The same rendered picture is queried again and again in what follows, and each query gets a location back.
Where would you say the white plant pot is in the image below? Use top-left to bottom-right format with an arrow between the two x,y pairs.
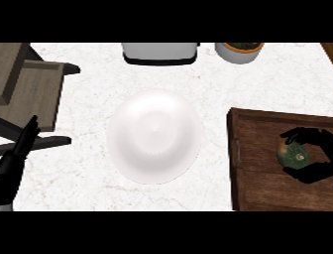
214,43 -> 266,65

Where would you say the green squash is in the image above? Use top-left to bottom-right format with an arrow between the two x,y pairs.
276,140 -> 312,171

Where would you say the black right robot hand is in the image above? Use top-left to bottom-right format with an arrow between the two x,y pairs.
279,126 -> 333,185

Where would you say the brown wooden tray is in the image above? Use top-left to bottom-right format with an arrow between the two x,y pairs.
226,106 -> 333,212

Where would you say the white appliance with black base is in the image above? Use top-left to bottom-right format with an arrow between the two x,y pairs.
121,43 -> 203,66

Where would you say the tiered wooden rack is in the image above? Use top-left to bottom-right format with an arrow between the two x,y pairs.
0,43 -> 83,158

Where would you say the white plate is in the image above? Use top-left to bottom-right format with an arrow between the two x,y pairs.
105,87 -> 205,186

